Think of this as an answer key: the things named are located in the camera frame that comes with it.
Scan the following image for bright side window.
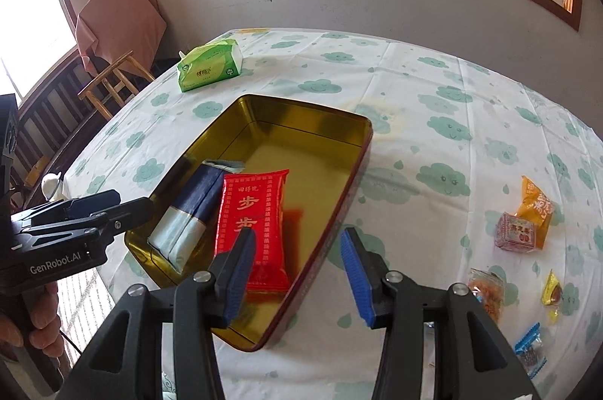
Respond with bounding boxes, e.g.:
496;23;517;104
0;0;78;99

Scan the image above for cloud print tablecloth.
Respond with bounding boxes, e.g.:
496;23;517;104
61;28;603;400

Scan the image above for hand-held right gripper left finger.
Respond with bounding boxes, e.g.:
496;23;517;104
57;228;257;400

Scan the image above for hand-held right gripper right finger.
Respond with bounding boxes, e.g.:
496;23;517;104
340;227;540;400

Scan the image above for green tissue pack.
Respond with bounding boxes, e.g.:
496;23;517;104
176;39;244;93

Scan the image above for dark wooden bench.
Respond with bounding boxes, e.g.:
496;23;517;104
14;51;109;193

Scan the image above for orange and red snack packet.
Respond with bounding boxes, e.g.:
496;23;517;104
468;268;506;325

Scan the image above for gold tin box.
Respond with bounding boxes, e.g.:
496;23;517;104
125;95;374;352

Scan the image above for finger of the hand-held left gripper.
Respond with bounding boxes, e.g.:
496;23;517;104
87;197;155;237
61;189;122;219

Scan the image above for wooden stool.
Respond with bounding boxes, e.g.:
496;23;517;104
78;50;156;120

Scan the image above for blue and white candy packet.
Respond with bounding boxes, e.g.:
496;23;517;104
513;322;547;379

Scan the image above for pink cloth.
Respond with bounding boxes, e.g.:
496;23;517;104
75;0;167;75

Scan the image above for small yellow candy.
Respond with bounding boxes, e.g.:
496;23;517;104
540;270;563;324

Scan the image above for clear square candy packet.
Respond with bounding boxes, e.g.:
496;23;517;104
494;211;540;252

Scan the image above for person's left hand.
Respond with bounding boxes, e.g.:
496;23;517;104
0;280;63;364

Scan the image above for blue and white snack packet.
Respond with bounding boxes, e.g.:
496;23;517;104
147;159;246;273

